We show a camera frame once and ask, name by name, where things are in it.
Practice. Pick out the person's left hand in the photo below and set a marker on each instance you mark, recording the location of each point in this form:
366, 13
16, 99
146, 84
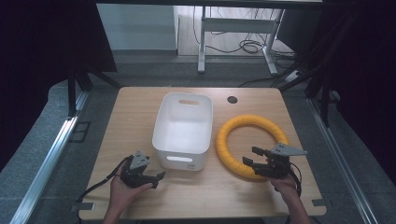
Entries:
121, 194

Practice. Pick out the dark floor plate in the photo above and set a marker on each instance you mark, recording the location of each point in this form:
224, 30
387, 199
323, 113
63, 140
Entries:
80, 132

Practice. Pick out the black curtain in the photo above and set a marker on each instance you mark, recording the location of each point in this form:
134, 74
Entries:
367, 77
37, 62

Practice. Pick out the black metal stand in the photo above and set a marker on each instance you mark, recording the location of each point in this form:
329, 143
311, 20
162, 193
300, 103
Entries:
320, 84
72, 93

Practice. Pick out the white metal desk frame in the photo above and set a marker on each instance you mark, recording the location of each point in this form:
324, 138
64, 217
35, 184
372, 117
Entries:
236, 25

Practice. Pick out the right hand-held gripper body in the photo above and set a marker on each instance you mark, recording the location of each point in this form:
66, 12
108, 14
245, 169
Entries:
275, 168

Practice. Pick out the person's right hand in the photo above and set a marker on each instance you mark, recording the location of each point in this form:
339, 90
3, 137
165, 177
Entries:
288, 186

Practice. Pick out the white power strip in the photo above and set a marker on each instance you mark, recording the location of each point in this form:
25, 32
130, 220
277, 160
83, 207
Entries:
293, 76

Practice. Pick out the dark monitor panel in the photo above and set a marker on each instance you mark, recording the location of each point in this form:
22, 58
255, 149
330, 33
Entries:
297, 29

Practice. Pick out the white plastic basket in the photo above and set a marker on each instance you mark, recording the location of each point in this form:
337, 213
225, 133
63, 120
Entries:
183, 133

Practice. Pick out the aluminium floor rail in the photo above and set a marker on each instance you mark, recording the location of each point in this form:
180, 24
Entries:
46, 168
339, 155

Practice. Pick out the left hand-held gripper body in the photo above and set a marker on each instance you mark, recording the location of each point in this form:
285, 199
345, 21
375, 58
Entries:
132, 175

